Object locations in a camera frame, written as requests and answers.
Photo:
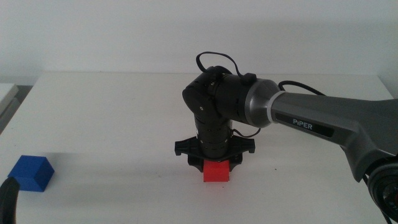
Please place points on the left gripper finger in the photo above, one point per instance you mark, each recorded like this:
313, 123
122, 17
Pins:
8, 202

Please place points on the white side table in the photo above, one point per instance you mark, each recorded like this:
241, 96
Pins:
6, 91

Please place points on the red cube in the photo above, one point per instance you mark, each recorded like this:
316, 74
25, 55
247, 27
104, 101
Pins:
216, 172

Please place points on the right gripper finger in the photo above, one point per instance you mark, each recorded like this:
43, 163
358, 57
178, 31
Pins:
235, 162
196, 163

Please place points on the blue cube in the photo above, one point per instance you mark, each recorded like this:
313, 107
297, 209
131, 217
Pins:
31, 172

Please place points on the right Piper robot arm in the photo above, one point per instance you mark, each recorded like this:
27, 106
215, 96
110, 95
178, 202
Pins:
326, 115

